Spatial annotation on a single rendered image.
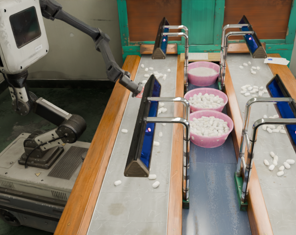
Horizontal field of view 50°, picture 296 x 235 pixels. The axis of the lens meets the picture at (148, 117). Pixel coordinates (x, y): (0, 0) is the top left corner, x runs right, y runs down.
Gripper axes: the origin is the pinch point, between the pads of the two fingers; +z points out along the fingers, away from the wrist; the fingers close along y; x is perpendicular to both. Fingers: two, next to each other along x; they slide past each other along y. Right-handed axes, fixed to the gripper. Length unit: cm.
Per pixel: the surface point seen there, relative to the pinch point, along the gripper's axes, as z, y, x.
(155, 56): -11.6, 6.9, -20.7
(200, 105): 29.2, 7.9, -13.1
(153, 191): 14, -66, 2
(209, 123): 33.3, -12.0, -15.9
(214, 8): 12, 86, -50
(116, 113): -10.0, -7.2, 16.9
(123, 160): 0.8, -46.2, 12.0
